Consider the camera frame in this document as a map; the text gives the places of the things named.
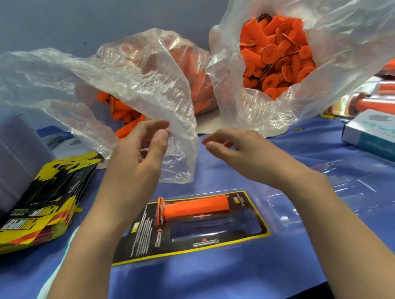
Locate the person's right hand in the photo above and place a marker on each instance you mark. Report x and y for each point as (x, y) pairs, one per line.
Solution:
(255, 157)

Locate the yellow black backing card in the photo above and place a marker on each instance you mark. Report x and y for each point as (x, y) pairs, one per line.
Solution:
(144, 238)

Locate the person's left hand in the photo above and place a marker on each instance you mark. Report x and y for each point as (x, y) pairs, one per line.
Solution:
(131, 177)

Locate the large clear plastic bag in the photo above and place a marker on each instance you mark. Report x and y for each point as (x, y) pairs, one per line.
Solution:
(354, 3)

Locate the person's right forearm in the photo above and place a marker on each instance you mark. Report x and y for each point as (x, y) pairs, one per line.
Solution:
(359, 249)

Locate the teal white cardboard box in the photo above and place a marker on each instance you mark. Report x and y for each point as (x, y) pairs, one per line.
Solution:
(390, 139)

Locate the stack of yellow black cards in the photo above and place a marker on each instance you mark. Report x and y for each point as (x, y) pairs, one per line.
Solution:
(35, 207)

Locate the teal hand stapler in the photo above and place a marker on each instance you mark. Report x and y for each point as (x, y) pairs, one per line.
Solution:
(44, 291)

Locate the white printed paper sheet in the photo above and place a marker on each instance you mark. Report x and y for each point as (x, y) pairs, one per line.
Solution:
(70, 147)

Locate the person's left forearm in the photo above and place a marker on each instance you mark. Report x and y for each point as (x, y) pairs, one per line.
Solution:
(78, 293)

